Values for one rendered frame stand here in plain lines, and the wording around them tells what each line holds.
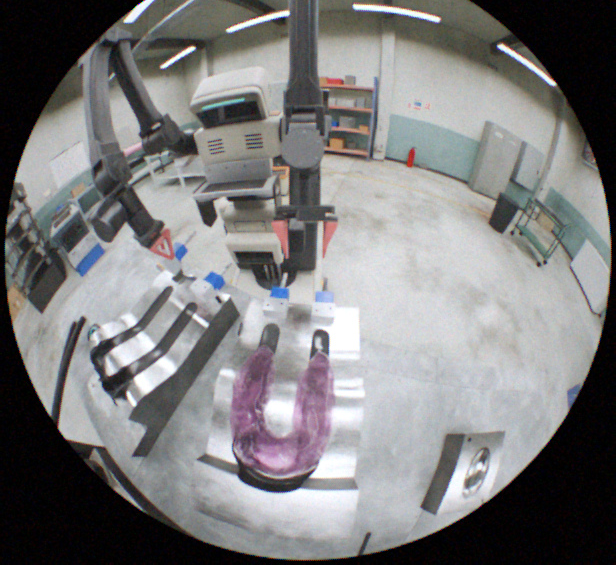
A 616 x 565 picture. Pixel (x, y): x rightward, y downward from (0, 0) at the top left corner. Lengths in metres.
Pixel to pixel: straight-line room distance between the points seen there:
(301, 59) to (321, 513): 0.69
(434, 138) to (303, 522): 5.78
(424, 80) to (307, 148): 5.42
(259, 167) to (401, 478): 0.87
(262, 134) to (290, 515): 0.82
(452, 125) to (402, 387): 5.59
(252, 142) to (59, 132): 6.67
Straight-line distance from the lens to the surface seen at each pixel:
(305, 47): 0.37
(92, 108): 0.51
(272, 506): 0.39
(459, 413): 0.58
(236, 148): 0.63
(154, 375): 0.46
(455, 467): 0.51
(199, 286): 0.48
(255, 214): 0.72
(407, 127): 5.46
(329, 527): 0.41
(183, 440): 0.54
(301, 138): 0.27
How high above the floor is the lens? 1.25
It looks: 44 degrees down
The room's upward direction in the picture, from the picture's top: straight up
